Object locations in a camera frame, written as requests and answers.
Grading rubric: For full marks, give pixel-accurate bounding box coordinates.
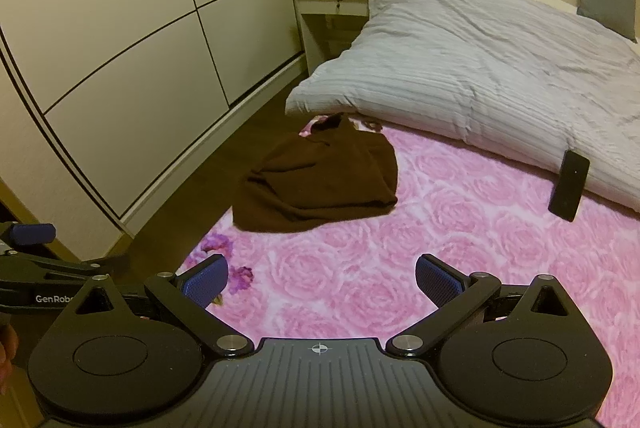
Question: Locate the brown knit sweater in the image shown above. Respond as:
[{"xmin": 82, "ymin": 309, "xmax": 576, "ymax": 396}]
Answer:
[{"xmin": 232, "ymin": 112, "xmax": 399, "ymax": 233}]

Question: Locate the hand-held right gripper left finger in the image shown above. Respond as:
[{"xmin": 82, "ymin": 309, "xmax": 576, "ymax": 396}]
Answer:
[{"xmin": 56, "ymin": 254, "xmax": 254, "ymax": 357}]

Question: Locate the black phone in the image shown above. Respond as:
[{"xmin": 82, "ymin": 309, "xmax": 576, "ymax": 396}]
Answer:
[{"xmin": 547, "ymin": 150, "xmax": 591, "ymax": 223}]

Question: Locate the pink floral blanket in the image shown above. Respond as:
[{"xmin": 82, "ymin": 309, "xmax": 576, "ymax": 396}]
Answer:
[{"xmin": 180, "ymin": 115, "xmax": 640, "ymax": 424}]

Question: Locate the person's left hand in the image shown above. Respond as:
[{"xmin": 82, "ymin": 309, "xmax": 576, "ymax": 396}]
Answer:
[{"xmin": 0, "ymin": 324, "xmax": 20, "ymax": 396}]

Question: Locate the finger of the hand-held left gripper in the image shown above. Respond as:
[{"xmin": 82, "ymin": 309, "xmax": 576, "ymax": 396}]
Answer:
[
  {"xmin": 0, "ymin": 254, "xmax": 132, "ymax": 283},
  {"xmin": 0, "ymin": 222, "xmax": 57, "ymax": 255}
]

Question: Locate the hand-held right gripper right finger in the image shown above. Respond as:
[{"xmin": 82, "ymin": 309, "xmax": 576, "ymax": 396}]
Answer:
[{"xmin": 386, "ymin": 254, "xmax": 591, "ymax": 357}]

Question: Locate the cream wardrobe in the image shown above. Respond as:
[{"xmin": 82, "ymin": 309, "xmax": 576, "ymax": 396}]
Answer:
[{"xmin": 0, "ymin": 0, "xmax": 307, "ymax": 253}]

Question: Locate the pale grey striped duvet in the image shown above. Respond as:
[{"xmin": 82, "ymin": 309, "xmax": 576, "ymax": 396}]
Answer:
[{"xmin": 285, "ymin": 0, "xmax": 640, "ymax": 209}]

